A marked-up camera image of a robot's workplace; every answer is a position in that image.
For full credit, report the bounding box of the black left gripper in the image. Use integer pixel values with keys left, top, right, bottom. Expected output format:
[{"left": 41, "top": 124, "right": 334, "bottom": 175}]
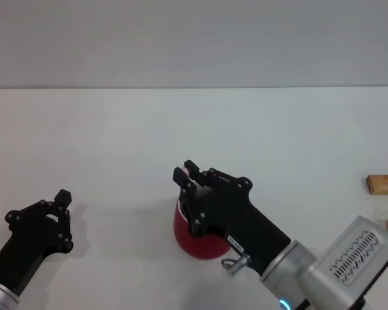
[{"left": 0, "top": 189, "right": 74, "bottom": 296}]

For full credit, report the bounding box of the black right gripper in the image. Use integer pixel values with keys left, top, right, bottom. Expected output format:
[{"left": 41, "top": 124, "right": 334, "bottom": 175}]
[{"left": 173, "top": 160, "right": 291, "bottom": 275}]

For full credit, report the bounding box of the red ceramic cup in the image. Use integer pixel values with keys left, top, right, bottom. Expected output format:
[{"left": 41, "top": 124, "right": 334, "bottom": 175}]
[{"left": 172, "top": 196, "right": 232, "bottom": 260}]

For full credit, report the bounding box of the long wooden block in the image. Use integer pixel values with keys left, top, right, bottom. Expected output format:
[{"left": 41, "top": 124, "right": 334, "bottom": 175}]
[{"left": 365, "top": 174, "right": 388, "bottom": 196}]

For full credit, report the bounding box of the silver wrist cable plug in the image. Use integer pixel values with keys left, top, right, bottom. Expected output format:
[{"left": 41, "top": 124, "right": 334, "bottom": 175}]
[{"left": 221, "top": 253, "right": 252, "bottom": 276}]

